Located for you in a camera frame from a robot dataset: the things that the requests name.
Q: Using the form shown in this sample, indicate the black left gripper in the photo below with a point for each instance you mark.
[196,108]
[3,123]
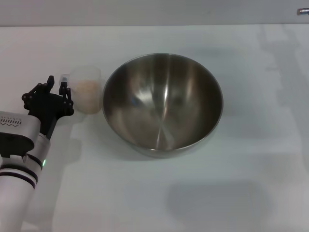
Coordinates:
[48,108]

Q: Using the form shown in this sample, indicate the white rice grains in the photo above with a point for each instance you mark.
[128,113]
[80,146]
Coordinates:
[88,96]

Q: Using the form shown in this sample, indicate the clear plastic measuring cup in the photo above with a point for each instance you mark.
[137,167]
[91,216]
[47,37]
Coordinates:
[84,75]

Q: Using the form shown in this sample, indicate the stainless steel mixing bowl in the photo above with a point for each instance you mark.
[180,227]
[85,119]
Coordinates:
[164,106]

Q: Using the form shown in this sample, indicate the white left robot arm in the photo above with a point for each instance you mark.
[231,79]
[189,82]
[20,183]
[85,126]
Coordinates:
[17,183]

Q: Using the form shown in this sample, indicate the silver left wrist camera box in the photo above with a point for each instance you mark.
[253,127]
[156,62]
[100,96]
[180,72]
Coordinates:
[17,130]

